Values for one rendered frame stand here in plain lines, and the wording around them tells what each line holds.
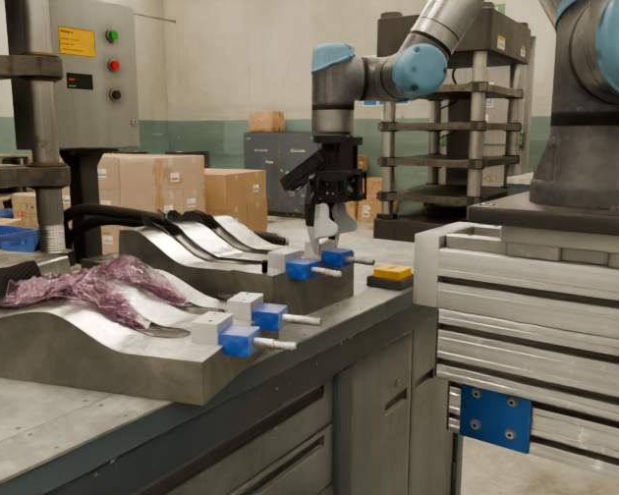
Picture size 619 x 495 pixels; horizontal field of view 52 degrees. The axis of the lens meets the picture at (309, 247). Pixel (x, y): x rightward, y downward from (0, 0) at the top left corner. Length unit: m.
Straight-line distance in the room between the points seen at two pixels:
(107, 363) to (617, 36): 0.64
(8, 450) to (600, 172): 0.66
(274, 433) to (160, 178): 4.00
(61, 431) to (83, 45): 1.28
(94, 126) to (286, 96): 7.21
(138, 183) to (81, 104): 3.27
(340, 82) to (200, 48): 8.90
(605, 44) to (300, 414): 0.79
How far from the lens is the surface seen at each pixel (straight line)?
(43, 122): 1.61
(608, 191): 0.71
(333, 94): 1.10
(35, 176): 1.59
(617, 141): 0.72
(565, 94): 0.74
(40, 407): 0.82
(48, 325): 0.86
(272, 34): 9.17
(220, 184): 5.75
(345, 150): 1.10
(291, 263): 1.05
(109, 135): 1.88
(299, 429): 1.15
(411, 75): 0.98
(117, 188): 5.22
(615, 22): 0.58
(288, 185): 1.17
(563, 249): 0.74
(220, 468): 1.01
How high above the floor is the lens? 1.12
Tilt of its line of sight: 10 degrees down
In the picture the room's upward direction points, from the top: straight up
